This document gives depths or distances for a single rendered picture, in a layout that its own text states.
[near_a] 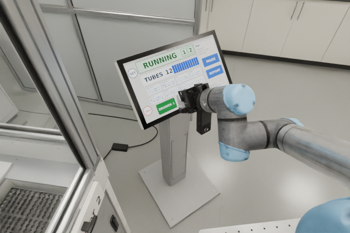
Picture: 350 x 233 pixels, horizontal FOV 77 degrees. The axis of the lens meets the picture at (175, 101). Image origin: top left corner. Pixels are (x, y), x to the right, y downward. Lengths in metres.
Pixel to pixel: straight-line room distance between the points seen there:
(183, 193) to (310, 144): 1.40
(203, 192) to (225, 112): 1.32
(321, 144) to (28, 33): 0.61
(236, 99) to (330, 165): 0.22
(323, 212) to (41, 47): 0.56
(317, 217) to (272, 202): 1.71
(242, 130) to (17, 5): 0.54
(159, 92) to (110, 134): 1.33
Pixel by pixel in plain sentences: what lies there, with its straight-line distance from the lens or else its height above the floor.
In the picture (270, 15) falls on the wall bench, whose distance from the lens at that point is 3.05.
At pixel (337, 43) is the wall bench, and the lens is 3.38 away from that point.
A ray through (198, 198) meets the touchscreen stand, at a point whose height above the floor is 0.03.
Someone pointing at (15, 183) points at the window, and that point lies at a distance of 0.61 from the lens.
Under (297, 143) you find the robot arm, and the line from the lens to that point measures 0.54.
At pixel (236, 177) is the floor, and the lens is 1.98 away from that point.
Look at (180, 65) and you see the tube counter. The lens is 1.03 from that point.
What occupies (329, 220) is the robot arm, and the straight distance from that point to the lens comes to 0.26.
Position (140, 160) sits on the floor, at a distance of 2.01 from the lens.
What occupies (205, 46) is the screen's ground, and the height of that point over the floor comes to 1.15.
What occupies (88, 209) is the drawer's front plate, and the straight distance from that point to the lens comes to 0.88.
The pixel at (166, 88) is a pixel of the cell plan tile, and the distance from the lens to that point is 0.99.
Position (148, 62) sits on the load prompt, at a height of 1.16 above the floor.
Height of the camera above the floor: 1.69
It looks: 43 degrees down
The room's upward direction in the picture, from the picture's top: straight up
